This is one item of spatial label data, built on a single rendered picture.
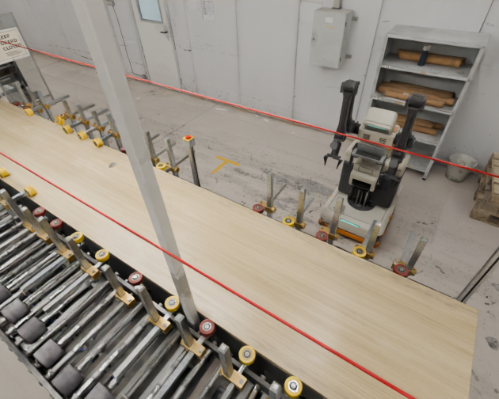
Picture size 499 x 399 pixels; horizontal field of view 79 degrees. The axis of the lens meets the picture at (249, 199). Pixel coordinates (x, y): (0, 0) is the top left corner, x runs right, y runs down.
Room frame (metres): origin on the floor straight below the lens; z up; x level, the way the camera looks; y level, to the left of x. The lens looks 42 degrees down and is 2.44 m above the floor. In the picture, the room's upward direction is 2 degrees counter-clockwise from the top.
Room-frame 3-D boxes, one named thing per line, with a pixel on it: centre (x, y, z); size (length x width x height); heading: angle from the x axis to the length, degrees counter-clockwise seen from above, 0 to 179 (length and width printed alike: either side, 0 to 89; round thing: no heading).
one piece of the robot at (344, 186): (2.34, -1.20, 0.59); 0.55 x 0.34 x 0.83; 55
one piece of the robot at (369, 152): (2.03, -0.98, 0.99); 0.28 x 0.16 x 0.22; 55
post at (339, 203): (1.36, -0.56, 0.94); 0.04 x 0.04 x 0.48; 55
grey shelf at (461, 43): (3.32, -1.95, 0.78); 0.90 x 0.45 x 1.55; 55
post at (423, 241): (1.07, -0.97, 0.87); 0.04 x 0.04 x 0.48; 55
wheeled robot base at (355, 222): (2.26, -1.15, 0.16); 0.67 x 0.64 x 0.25; 145
